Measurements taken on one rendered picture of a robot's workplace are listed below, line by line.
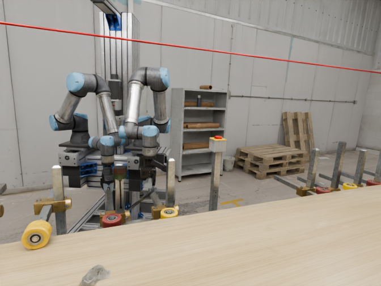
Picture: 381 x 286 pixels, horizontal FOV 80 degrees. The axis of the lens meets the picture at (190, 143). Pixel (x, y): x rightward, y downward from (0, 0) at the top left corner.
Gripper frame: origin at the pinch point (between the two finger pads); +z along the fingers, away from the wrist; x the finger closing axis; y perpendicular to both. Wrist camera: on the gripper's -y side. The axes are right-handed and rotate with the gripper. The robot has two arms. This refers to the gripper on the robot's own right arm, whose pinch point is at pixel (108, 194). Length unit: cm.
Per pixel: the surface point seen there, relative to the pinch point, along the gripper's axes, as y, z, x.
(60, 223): -33.1, -3.5, 20.8
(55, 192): -33.1, -18.3, 21.8
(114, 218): -42.3, -7.7, -1.1
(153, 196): -15.8, -2.8, -24.2
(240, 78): 266, -99, -260
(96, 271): -74, -9, 6
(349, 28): 305, -249, -602
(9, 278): -67, -7, 29
